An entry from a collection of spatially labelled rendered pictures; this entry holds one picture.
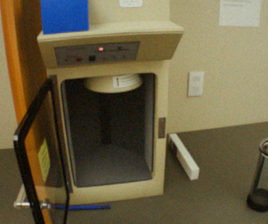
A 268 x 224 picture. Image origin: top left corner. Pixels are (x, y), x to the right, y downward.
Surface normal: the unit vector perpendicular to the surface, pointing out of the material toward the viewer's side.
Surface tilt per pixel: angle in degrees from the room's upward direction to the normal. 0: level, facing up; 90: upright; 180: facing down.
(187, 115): 90
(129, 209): 0
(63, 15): 90
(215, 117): 90
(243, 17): 90
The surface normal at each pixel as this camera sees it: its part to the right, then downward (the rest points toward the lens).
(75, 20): 0.18, 0.43
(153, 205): -0.01, -0.90
